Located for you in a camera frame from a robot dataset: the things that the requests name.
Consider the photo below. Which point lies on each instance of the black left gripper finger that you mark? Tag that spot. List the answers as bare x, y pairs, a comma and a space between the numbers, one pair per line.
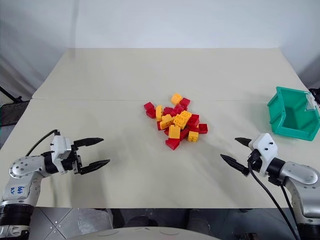
96, 165
88, 141

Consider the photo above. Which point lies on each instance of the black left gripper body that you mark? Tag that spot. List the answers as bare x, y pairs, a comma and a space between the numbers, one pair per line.
75, 162

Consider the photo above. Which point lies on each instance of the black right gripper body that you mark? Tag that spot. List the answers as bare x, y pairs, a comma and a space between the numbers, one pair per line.
255, 160

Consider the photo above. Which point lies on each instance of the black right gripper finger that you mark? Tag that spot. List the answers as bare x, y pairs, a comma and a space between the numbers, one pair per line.
235, 162
244, 142

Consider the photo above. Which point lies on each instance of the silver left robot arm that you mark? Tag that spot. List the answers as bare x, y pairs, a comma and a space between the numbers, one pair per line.
23, 168

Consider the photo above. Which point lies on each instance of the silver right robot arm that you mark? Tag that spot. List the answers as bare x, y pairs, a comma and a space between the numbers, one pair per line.
300, 175

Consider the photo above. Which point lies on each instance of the green plastic storage bin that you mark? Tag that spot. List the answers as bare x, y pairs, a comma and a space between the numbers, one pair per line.
287, 125

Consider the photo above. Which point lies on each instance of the yellow studded toy brick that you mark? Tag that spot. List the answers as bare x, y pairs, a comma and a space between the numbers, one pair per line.
182, 118

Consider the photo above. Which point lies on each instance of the clear bin label holder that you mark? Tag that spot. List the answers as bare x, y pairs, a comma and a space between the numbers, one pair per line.
310, 102

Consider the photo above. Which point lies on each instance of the black mesh panel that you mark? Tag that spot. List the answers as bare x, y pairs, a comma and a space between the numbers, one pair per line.
10, 120

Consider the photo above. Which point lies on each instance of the pale curved robot body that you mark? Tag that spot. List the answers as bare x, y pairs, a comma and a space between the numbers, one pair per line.
145, 233

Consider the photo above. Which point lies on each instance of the dark object behind bin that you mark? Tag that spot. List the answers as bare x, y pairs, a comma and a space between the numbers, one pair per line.
315, 95

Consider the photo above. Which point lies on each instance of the black tripod stand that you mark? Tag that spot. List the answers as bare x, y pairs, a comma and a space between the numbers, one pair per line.
12, 96

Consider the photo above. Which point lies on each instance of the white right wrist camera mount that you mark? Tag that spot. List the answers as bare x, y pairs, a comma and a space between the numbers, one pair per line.
266, 146

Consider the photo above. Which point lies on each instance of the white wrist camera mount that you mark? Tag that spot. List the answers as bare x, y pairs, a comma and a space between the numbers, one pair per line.
60, 147
266, 146

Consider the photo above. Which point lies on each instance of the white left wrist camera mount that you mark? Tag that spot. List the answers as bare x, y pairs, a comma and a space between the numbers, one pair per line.
60, 147

